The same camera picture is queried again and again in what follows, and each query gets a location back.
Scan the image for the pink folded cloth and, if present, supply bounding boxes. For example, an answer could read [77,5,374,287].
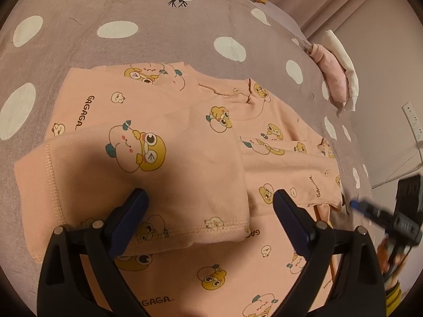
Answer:
[306,43,350,104]

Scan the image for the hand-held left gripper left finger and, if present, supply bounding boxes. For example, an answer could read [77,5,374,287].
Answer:
[37,188,150,317]

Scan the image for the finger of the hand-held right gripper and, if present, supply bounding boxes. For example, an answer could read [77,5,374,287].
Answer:
[350,199,395,227]

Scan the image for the person's right forearm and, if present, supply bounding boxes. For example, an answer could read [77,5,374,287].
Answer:
[385,281,404,309]

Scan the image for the person's right hand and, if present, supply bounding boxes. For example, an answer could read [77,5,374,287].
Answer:
[378,238,410,288]

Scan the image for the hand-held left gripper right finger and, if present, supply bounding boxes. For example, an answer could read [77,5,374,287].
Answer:
[273,189,388,317]

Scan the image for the mauve polka dot blanket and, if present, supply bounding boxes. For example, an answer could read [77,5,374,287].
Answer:
[0,0,372,307]

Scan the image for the white cable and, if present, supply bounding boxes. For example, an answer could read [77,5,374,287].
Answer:
[372,143,423,189]

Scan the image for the pink cartoon print shirt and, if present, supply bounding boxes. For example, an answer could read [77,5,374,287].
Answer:
[13,61,346,317]

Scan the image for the pink and white folded cloths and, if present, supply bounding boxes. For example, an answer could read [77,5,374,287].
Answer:
[321,30,360,112]

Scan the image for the white power strip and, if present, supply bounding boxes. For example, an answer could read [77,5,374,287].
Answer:
[401,102,423,141]

